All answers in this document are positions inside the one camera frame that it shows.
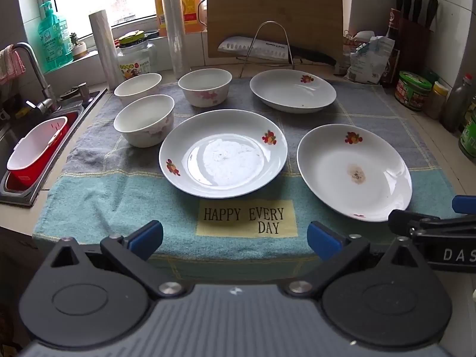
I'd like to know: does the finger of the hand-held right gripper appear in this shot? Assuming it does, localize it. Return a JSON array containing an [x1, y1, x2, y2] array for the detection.
[[388, 209, 476, 245], [452, 195, 476, 215]]

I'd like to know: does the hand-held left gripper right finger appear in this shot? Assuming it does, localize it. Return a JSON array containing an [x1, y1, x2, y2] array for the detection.
[[284, 220, 428, 300]]

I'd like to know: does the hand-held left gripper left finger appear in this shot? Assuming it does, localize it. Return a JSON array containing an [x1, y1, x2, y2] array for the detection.
[[48, 220, 188, 302]]

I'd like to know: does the white fruit print plate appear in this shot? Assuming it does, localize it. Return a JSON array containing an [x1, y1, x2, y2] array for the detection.
[[159, 109, 289, 199], [249, 69, 337, 114], [297, 124, 413, 223]]

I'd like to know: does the white floral bowl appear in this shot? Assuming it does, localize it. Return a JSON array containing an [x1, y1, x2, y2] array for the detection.
[[113, 95, 175, 148], [113, 73, 163, 100], [178, 68, 233, 108]]

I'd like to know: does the blue grey checked towel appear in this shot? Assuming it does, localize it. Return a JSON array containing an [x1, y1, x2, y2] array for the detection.
[[33, 76, 460, 283]]

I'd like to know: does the green plastic bottle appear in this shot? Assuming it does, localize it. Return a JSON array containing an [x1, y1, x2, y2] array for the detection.
[[459, 97, 476, 157]]

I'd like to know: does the small yellow lid jar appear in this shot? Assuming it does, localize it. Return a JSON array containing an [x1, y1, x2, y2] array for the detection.
[[426, 81, 449, 120]]

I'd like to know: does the green lidded tub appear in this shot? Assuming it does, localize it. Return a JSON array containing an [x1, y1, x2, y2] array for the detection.
[[395, 71, 433, 111]]

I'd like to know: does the red and white drain basket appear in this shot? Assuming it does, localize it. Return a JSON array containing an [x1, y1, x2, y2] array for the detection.
[[7, 116, 69, 192]]

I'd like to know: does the white paper bag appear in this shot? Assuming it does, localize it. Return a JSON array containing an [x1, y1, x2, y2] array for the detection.
[[344, 35, 395, 84]]

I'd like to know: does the dark wooden knife block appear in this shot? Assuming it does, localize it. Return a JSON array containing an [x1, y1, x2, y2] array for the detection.
[[390, 17, 433, 79]]

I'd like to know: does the steel sink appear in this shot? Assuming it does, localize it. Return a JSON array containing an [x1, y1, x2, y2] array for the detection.
[[0, 89, 108, 207]]

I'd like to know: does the glass jar yellow-green lid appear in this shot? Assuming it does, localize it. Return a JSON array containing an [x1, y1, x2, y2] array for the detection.
[[116, 30, 157, 81]]

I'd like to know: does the plastic wrap roll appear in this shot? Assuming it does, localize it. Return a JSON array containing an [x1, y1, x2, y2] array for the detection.
[[88, 10, 125, 90], [159, 0, 187, 76]]

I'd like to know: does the dark soy sauce bottle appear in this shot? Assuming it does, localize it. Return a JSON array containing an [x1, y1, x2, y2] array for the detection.
[[387, 7, 401, 52]]

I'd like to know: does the metal faucet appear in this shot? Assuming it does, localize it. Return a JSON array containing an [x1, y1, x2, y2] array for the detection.
[[13, 42, 56, 115]]

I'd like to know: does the small potted plant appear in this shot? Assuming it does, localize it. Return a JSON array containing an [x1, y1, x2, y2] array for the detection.
[[69, 32, 89, 60]]

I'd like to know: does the green soap pump bottle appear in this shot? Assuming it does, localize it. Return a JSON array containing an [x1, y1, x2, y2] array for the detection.
[[37, 1, 74, 74]]

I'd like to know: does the pink cloth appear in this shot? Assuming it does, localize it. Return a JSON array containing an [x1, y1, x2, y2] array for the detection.
[[0, 45, 26, 84]]

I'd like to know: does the orange cooking wine bottle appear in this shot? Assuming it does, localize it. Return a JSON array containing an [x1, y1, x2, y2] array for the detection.
[[154, 0, 206, 37]]

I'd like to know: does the bamboo cutting board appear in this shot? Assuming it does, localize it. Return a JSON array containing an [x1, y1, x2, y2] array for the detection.
[[206, 0, 343, 68]]

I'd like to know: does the metal wire rack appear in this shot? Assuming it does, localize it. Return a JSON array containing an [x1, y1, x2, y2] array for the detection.
[[236, 21, 298, 79]]

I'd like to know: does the steel kitchen knife black handle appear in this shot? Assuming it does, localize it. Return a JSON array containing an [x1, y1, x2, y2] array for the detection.
[[217, 35, 337, 67]]

